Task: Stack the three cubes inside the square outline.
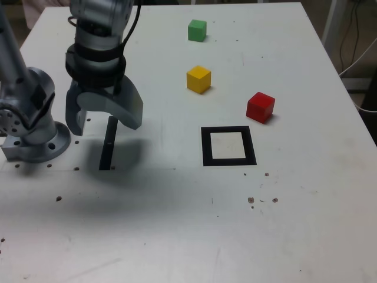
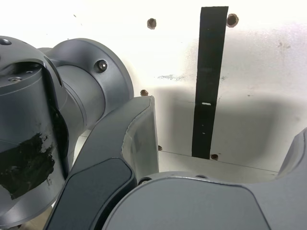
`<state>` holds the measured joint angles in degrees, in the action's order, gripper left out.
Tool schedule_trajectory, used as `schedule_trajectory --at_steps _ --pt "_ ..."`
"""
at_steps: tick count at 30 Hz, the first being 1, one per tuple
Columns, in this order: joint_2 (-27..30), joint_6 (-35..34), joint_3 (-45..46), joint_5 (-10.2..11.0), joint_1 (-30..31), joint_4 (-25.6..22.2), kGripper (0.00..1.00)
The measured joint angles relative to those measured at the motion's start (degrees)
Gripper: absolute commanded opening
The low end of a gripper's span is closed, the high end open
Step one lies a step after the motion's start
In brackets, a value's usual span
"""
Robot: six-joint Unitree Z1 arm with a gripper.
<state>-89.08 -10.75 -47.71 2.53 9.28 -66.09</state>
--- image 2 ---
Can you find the black tape strip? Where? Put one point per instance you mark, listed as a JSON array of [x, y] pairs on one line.
[[208, 72]]

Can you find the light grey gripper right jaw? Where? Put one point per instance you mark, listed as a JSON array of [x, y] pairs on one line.
[[192, 206]]

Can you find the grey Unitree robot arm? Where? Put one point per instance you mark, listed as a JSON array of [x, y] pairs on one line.
[[24, 107]]

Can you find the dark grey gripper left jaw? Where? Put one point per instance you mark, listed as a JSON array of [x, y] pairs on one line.
[[105, 148]]

